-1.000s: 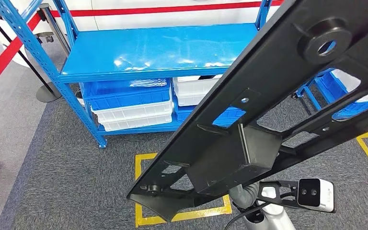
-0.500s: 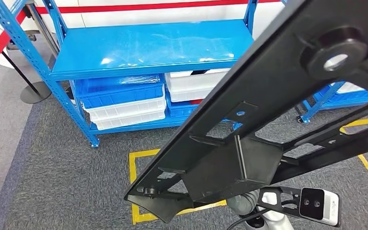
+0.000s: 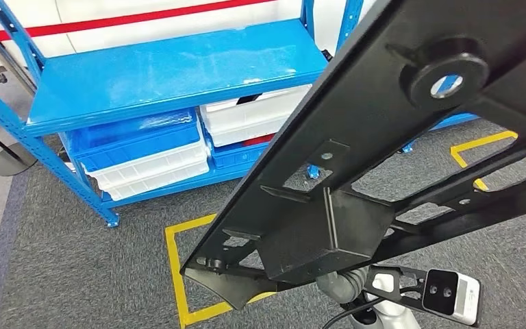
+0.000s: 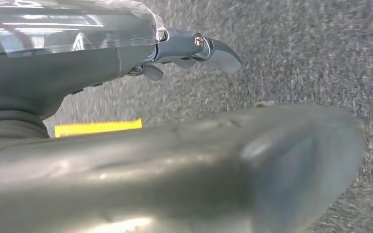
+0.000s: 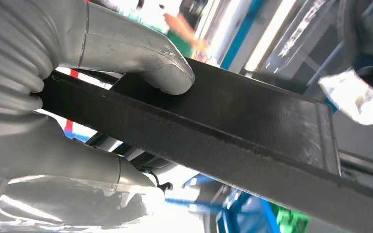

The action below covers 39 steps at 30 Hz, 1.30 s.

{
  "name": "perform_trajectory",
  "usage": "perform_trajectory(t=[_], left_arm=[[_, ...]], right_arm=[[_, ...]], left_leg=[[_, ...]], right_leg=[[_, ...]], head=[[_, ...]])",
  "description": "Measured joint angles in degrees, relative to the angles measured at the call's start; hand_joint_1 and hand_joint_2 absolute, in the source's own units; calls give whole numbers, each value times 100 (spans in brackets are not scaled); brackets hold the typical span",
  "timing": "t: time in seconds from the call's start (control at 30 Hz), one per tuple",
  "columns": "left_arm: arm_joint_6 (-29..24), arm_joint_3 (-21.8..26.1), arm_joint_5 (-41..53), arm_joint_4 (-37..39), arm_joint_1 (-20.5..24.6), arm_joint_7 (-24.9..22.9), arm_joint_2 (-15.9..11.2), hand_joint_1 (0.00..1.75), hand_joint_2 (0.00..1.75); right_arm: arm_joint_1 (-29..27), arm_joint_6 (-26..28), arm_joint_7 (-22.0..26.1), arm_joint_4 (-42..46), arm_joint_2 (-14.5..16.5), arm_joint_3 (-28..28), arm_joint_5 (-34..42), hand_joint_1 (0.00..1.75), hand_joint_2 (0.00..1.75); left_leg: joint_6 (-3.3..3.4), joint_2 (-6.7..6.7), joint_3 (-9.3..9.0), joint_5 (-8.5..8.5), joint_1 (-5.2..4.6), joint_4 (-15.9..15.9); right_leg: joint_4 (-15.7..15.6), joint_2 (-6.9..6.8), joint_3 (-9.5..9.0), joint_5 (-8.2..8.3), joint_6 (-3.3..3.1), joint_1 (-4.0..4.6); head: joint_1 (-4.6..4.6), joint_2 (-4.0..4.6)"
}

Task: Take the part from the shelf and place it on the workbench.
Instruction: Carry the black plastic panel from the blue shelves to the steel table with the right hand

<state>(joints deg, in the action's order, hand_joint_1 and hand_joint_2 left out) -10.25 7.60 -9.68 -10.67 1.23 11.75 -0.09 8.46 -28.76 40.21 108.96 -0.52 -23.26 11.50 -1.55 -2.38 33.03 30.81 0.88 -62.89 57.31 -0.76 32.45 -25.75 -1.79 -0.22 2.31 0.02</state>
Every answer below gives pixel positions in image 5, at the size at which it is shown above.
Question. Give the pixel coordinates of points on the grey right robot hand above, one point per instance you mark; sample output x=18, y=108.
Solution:
x=125, y=48

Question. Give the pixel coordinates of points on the seated person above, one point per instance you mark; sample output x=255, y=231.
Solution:
x=180, y=29

